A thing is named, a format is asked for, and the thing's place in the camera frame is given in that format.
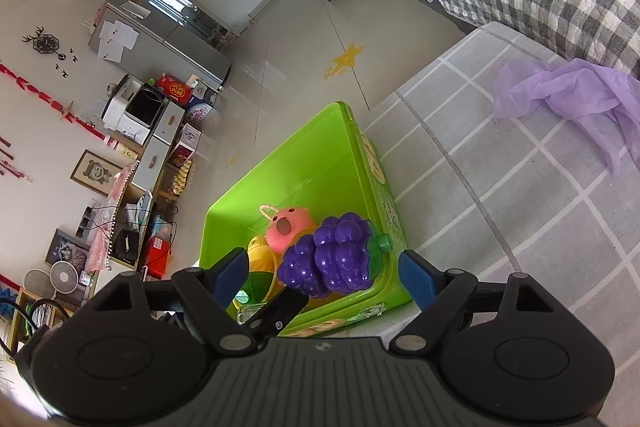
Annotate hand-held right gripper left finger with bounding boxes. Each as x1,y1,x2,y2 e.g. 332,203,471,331
82,247,253,354

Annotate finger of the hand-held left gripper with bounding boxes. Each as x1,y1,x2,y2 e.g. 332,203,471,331
245,286,310,339

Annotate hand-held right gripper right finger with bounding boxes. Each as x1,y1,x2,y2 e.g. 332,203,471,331
390,249,557,354

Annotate green toy vegetable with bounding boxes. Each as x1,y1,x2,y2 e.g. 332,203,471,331
239,272,273,303

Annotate yellow toy pot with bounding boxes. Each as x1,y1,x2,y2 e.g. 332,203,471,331
232,237,281,308

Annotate purple toy grapes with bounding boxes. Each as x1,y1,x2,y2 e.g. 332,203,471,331
276,212,392,299

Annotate pink animal toy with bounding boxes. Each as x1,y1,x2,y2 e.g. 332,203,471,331
259,203,317,255

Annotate green plastic box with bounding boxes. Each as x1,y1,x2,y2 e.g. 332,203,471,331
199,102,413,339

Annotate red storage box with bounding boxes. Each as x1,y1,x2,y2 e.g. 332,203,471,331
141,234,172,279

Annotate grey checked table cloth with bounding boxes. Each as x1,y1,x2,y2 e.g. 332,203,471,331
360,21,640,378

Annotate row of yellow figurines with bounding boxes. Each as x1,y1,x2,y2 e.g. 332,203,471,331
170,159,193,195

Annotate pink lace cloth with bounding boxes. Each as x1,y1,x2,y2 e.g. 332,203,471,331
85,159,141,273

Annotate white wooden cabinet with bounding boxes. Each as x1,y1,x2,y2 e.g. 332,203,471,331
10,99,188,358

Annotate white carton with red print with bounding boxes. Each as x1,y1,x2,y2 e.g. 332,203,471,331
176,123,202,156

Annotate dark framed picture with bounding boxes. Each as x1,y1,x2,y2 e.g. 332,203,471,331
45,228,92,269

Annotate blue and white carton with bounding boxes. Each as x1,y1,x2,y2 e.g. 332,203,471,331
186,82,219,124

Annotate framed bear picture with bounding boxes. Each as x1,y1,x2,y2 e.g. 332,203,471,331
70,149,124,198

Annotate red gift box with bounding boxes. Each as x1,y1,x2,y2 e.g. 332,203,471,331
154,76,195,108

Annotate yellow star floor sticker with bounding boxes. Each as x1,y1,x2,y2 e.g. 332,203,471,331
320,43,366,82

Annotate purple glove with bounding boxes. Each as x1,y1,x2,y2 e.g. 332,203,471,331
492,57,640,178

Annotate silver fridge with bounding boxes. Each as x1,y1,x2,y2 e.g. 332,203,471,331
87,0,233,92

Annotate black cable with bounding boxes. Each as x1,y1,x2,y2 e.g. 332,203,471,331
0,299,56,360

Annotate red knot wall ornament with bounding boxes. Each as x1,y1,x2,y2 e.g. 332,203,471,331
0,134,35,184

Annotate red wall decoration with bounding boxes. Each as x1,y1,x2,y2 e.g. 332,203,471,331
0,61,108,142

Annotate black antler wall clock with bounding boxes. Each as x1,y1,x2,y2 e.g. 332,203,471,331
22,26,62,56

